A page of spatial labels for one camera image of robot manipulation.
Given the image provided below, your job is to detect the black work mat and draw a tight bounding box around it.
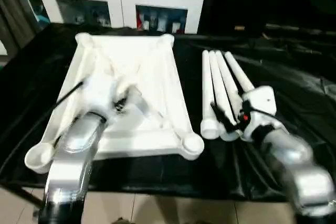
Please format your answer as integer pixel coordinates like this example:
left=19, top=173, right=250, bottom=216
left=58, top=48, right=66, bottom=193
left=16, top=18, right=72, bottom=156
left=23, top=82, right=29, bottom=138
left=0, top=22, right=336, bottom=204

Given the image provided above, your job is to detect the white plastic table leg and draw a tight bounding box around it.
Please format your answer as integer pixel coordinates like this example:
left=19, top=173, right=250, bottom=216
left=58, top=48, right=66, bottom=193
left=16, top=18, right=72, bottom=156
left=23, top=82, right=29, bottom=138
left=224, top=51, right=256, bottom=95
left=200, top=50, right=221, bottom=140
left=215, top=50, right=244, bottom=120
left=208, top=50, right=241, bottom=141

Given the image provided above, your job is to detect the grey curtain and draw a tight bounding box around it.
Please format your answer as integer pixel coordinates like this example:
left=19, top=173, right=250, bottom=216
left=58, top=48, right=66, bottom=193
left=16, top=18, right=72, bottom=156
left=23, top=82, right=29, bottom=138
left=0, top=0, right=50, bottom=49

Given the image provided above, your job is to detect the white plastic table top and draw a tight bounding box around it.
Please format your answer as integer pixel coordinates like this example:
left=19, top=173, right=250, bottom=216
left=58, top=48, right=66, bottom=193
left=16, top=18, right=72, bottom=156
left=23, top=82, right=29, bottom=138
left=24, top=32, right=205, bottom=175

